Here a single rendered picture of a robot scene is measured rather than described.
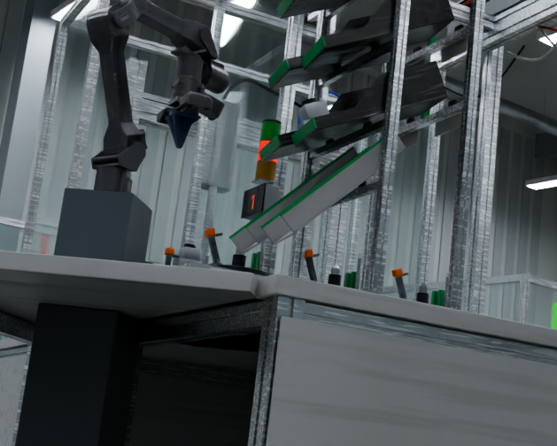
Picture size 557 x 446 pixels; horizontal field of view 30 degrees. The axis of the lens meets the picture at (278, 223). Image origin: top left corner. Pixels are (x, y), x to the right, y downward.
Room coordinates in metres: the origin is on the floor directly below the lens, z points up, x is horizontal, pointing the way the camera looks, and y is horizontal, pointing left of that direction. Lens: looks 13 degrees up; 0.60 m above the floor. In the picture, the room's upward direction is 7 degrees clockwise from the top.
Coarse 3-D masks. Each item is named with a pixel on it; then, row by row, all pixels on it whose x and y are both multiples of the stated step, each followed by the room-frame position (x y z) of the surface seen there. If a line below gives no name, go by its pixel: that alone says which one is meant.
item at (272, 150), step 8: (368, 88) 2.02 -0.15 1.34; (344, 96) 2.01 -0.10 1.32; (352, 96) 2.02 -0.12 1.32; (336, 104) 2.01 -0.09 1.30; (344, 104) 2.01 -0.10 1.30; (280, 136) 1.98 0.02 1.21; (288, 136) 1.98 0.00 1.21; (272, 144) 2.01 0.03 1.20; (280, 144) 1.98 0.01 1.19; (288, 144) 1.98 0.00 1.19; (312, 144) 2.07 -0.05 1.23; (320, 144) 2.10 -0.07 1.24; (264, 152) 2.07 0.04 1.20; (272, 152) 2.03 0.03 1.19; (280, 152) 2.05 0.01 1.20; (288, 152) 2.08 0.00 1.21; (296, 152) 2.11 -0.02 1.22; (264, 160) 2.09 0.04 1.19
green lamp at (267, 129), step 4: (264, 124) 2.52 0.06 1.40; (268, 124) 2.51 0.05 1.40; (272, 124) 2.51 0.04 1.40; (276, 124) 2.52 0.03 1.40; (280, 124) 2.53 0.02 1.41; (264, 128) 2.52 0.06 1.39; (268, 128) 2.51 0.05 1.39; (272, 128) 2.51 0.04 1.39; (276, 128) 2.52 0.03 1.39; (280, 128) 2.53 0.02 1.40; (264, 132) 2.52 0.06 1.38; (268, 132) 2.51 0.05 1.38; (272, 132) 2.51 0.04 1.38; (276, 132) 2.52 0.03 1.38; (280, 132) 2.53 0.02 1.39; (260, 136) 2.53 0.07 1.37; (264, 136) 2.52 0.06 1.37; (268, 136) 2.51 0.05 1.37; (272, 136) 2.51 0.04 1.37; (260, 140) 2.53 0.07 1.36; (264, 140) 2.52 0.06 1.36; (268, 140) 2.52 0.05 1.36
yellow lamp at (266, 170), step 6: (258, 162) 2.53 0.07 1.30; (264, 162) 2.51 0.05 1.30; (270, 162) 2.52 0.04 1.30; (258, 168) 2.52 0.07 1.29; (264, 168) 2.51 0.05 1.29; (270, 168) 2.52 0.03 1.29; (258, 174) 2.52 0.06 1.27; (264, 174) 2.51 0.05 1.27; (270, 174) 2.52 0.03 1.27; (270, 180) 2.52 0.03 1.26
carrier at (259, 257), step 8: (264, 248) 2.27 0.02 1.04; (240, 256) 2.30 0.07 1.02; (256, 256) 2.34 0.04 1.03; (216, 264) 2.28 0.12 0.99; (232, 264) 2.31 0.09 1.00; (240, 264) 2.30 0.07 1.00; (256, 264) 2.32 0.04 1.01; (248, 272) 2.25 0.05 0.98; (256, 272) 2.26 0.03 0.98; (264, 272) 2.28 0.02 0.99
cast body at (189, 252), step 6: (186, 246) 2.61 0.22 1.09; (192, 246) 2.61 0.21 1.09; (180, 252) 2.62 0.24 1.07; (186, 252) 2.60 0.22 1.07; (192, 252) 2.61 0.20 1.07; (198, 252) 2.61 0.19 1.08; (174, 258) 2.62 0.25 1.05; (180, 258) 2.59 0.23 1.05; (186, 258) 2.60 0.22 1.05; (192, 258) 2.61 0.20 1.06; (198, 258) 2.61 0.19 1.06; (174, 264) 2.61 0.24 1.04; (180, 264) 2.59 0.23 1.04
